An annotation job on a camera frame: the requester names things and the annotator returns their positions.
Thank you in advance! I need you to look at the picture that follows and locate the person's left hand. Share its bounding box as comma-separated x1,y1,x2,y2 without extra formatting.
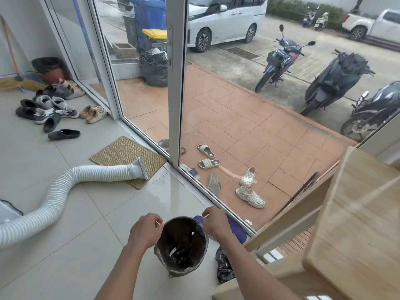
128,213,165,251

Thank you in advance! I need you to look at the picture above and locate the person's right hand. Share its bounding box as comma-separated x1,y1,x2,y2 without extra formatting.
201,206,232,240

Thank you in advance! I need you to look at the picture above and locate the small bin with dark bag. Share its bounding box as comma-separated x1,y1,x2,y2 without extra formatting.
154,216,209,278

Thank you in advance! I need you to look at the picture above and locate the person's right forearm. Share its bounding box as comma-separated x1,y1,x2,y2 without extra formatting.
215,233,301,300

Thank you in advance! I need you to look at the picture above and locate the person's left forearm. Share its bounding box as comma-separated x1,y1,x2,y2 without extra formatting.
93,240,157,300

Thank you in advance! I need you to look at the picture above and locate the grey sandal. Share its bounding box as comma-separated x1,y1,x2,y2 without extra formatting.
180,164,201,181
207,172,221,196

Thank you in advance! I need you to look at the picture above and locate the white perforated clog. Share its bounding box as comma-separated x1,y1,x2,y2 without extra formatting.
240,167,257,188
236,185,266,209

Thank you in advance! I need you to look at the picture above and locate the black patterned plastic bag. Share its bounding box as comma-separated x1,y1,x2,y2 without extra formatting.
215,246,235,284

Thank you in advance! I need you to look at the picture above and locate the beige slide sandal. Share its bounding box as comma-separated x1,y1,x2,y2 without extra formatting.
197,144,216,159
198,159,221,170

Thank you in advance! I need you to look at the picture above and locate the woven straw doormat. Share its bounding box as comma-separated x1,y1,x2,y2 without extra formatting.
90,136,168,190

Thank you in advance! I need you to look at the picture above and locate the white framed glass door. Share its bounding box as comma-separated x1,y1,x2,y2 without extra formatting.
37,0,260,238

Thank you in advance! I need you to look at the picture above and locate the white portable appliance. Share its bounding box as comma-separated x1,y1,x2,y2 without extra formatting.
0,200,24,224

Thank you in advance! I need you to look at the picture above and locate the light wooden table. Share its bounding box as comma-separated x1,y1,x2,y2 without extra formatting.
301,146,400,300

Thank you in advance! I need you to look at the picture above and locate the black full garbage bag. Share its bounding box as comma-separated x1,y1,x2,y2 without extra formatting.
139,48,169,87

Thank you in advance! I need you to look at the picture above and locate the pile of assorted shoes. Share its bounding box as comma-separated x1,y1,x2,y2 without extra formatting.
15,77,109,141

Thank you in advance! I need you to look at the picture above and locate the metal drain grate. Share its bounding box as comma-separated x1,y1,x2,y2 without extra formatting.
225,47,261,61

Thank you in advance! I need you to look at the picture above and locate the blue motorcycle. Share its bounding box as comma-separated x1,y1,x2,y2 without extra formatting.
255,24,316,93

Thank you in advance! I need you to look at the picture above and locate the concrete planter box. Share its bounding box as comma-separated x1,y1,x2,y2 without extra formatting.
111,42,137,59

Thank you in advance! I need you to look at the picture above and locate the scooter under black cover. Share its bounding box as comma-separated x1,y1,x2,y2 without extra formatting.
300,49,376,117

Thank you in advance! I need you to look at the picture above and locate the brown bin with black liner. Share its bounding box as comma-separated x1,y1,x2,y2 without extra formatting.
31,57,67,85

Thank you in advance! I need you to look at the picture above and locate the yellow lidded bin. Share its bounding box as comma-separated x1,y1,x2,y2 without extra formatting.
142,29,168,53

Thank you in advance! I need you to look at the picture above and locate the dark grey trash bin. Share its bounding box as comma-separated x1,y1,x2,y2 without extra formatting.
121,14,139,49

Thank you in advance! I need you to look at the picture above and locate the black motorcycle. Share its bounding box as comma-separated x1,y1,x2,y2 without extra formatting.
340,81,400,143

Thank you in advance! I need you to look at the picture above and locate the white van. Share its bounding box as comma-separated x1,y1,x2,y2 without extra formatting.
187,0,269,53

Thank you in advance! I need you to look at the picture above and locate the blue wheelie bin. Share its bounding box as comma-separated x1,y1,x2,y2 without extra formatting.
128,0,168,54

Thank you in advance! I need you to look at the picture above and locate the dark small scooter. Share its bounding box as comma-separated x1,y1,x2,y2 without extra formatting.
302,6,321,28

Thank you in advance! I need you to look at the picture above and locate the green hedge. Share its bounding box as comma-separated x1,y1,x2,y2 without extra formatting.
267,0,348,26

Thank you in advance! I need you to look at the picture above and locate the white small scooter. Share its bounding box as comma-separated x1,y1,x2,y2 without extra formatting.
314,12,330,32

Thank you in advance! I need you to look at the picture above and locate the white pickup truck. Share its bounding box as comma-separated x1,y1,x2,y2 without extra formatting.
341,9,400,45

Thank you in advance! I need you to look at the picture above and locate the white ribbed flexible hose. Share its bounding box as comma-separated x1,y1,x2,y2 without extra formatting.
0,157,149,250

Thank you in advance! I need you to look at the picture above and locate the straw broom with wooden handle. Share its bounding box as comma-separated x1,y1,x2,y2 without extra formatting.
0,15,48,93

